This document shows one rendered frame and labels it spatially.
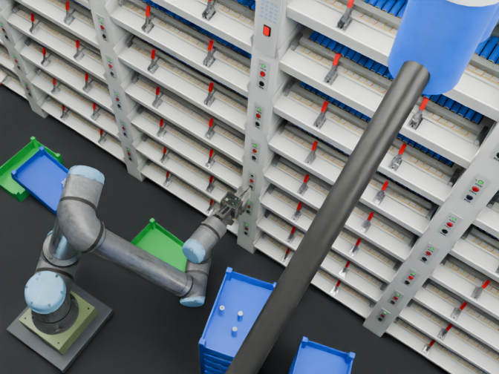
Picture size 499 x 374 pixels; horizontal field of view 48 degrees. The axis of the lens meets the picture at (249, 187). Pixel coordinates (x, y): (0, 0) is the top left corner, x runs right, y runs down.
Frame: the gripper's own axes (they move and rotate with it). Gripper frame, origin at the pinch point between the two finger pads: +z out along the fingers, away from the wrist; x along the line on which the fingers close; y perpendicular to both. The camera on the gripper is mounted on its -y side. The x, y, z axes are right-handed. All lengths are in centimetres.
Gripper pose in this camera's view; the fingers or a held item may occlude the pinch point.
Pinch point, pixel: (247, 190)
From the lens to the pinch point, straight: 222.4
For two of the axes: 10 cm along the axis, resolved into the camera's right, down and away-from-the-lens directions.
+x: -8.2, -5.0, 2.7
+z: 5.7, -6.7, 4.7
